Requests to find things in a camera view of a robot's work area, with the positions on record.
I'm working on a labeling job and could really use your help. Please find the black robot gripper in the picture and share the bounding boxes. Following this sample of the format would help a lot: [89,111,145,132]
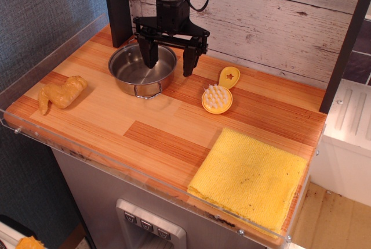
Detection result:
[133,0,210,77]

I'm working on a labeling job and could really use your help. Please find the stainless steel pan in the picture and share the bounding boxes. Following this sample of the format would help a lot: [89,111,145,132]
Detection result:
[108,43,177,99]

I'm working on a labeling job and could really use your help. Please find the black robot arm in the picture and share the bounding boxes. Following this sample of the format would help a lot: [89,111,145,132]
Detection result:
[133,0,210,77]

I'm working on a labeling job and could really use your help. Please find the yellow folded cloth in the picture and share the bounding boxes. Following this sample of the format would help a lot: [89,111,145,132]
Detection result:
[187,128,307,234]

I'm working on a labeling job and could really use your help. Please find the yellow scrub brush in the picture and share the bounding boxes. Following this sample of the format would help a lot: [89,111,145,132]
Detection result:
[201,66,241,114]

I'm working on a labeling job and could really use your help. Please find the toy chicken wing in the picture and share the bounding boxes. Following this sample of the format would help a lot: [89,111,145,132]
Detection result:
[38,75,88,115]

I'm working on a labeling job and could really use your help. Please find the grey toy kitchen cabinet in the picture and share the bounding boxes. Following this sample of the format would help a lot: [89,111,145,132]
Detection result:
[53,149,262,248]

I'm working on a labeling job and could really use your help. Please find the clear acrylic table guard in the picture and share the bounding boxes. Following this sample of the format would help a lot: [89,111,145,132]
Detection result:
[1,15,326,247]

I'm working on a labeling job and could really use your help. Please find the silver dispenser button panel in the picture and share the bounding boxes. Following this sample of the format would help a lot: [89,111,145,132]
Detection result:
[115,199,187,248]

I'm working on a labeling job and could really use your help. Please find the white toy sink unit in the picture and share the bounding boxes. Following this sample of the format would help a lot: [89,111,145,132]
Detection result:
[310,80,370,205]

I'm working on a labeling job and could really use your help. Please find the yellow object bottom left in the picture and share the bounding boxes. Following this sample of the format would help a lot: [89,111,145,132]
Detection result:
[15,236,45,249]

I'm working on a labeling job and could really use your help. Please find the dark left frame post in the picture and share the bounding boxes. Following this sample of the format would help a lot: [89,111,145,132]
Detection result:
[106,0,133,48]

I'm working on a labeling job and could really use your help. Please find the dark frame post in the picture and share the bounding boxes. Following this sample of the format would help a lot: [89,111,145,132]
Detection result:
[319,0,370,114]
[106,0,133,48]

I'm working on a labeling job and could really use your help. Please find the dark right frame post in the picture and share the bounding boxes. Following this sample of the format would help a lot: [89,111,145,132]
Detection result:
[319,0,370,114]

